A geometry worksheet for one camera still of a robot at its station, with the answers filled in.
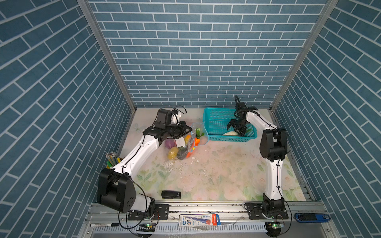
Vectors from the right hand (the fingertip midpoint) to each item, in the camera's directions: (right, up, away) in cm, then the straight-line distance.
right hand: (230, 129), depth 102 cm
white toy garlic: (0, -3, -2) cm, 4 cm away
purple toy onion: (-40, -8, -12) cm, 42 cm away
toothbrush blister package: (-28, -42, -31) cm, 59 cm away
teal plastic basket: (-8, +8, +10) cm, 15 cm away
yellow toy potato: (-38, -14, -12) cm, 42 cm away
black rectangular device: (-37, -33, -25) cm, 55 cm away
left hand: (-25, +2, -23) cm, 34 cm away
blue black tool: (+30, -38, -35) cm, 60 cm away
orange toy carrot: (-23, -6, -11) cm, 26 cm away
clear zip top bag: (-32, -10, -16) cm, 37 cm away
